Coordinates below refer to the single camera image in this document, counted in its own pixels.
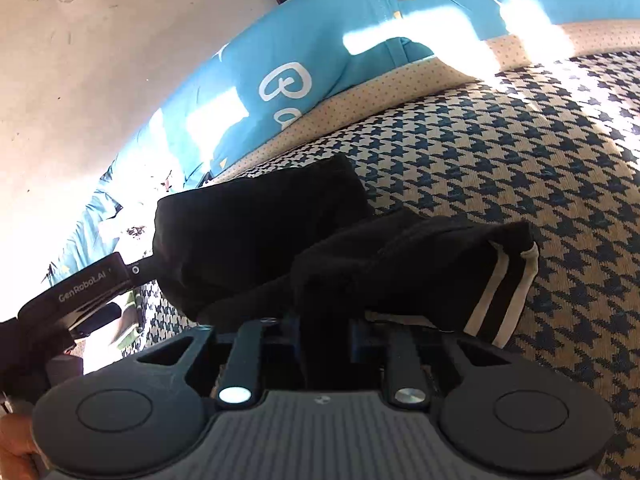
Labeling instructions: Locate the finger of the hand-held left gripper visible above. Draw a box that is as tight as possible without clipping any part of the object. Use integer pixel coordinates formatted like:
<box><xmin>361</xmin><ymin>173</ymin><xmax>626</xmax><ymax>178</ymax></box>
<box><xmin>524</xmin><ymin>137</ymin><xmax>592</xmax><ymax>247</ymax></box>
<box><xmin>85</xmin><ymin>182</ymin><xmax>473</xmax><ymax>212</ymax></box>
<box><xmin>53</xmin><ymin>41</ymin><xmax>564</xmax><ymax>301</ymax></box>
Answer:
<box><xmin>125</xmin><ymin>255</ymin><xmax>162</xmax><ymax>282</ymax></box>

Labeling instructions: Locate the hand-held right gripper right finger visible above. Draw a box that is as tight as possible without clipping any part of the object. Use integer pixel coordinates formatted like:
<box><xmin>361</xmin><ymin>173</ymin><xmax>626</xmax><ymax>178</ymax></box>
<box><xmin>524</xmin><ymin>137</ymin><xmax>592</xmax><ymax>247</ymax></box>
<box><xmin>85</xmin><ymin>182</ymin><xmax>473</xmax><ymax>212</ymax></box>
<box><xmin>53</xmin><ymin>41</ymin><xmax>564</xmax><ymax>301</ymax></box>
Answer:
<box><xmin>350</xmin><ymin>317</ymin><xmax>508</xmax><ymax>406</ymax></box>

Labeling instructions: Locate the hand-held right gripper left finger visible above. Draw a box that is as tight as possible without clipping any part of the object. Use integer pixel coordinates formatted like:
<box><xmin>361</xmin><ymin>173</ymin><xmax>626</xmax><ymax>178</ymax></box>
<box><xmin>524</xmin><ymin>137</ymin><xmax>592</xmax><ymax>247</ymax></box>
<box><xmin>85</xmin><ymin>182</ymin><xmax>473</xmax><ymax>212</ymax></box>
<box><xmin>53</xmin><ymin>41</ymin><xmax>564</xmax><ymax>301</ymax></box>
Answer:
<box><xmin>135</xmin><ymin>317</ymin><xmax>303</xmax><ymax>406</ymax></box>

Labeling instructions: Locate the black t-shirt with red print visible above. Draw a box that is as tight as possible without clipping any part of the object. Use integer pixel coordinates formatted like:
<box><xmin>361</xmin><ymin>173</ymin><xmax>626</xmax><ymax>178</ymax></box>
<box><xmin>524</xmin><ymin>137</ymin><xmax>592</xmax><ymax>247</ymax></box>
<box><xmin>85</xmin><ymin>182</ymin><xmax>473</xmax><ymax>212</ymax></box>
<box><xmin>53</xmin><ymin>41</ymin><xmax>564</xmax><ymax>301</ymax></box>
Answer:
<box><xmin>152</xmin><ymin>154</ymin><xmax>541</xmax><ymax>348</ymax></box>

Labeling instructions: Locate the houndstooth patterned bed mat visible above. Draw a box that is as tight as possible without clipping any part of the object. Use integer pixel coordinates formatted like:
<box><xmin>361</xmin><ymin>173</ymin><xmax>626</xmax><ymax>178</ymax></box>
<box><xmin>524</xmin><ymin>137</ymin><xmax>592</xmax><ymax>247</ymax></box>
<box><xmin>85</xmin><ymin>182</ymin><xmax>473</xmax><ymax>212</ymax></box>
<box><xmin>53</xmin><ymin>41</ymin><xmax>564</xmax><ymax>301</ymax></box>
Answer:
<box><xmin>120</xmin><ymin>50</ymin><xmax>640</xmax><ymax>480</ymax></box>

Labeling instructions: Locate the beige dotted bed sheet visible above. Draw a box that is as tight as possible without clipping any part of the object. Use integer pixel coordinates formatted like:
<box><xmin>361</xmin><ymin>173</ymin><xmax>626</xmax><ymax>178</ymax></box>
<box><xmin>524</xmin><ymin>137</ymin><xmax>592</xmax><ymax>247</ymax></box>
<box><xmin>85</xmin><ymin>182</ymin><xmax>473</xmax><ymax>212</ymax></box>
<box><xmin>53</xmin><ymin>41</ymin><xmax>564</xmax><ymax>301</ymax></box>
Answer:
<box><xmin>212</xmin><ymin>22</ymin><xmax>640</xmax><ymax>181</ymax></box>

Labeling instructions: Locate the blue printed bed bumper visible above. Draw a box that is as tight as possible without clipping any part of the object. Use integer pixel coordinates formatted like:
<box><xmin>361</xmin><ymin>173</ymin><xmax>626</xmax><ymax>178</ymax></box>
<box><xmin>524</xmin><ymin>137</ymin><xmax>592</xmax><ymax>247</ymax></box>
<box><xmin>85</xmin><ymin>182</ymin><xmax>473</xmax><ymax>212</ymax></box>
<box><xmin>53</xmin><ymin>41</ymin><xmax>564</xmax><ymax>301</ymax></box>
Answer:
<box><xmin>50</xmin><ymin>0</ymin><xmax>640</xmax><ymax>281</ymax></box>

